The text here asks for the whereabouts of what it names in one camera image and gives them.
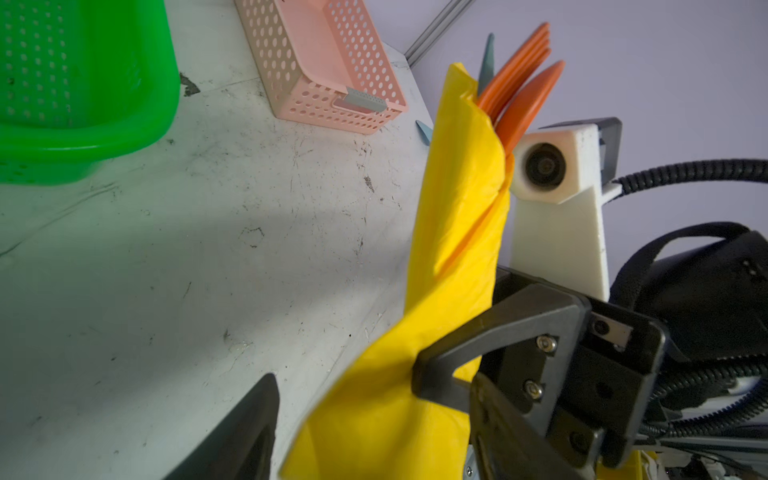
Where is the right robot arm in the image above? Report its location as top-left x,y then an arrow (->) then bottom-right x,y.
411,222 -> 767,479

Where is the teal plastic knife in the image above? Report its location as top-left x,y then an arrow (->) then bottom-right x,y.
477,33 -> 495,97

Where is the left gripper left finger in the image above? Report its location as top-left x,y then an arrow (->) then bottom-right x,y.
167,373 -> 280,479

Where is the light blue garden trowel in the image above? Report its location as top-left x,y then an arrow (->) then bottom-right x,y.
415,120 -> 433,146

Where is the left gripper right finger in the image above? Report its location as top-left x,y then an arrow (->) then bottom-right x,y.
469,373 -> 588,479

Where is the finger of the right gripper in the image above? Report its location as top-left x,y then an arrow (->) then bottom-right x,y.
411,284 -> 591,413

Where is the orange plastic spoon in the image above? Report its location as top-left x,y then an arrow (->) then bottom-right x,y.
495,60 -> 565,156

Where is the orange plastic fork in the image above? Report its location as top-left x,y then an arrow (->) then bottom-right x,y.
476,22 -> 551,123

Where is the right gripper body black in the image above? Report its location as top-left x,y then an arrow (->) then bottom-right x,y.
479,268 -> 668,468

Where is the pink plastic basket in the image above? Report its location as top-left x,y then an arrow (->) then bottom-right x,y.
235,0 -> 408,135

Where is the green plastic basket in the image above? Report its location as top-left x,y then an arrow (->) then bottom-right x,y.
1,0 -> 181,186

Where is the yellow paper napkin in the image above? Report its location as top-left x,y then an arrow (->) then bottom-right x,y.
279,63 -> 513,479

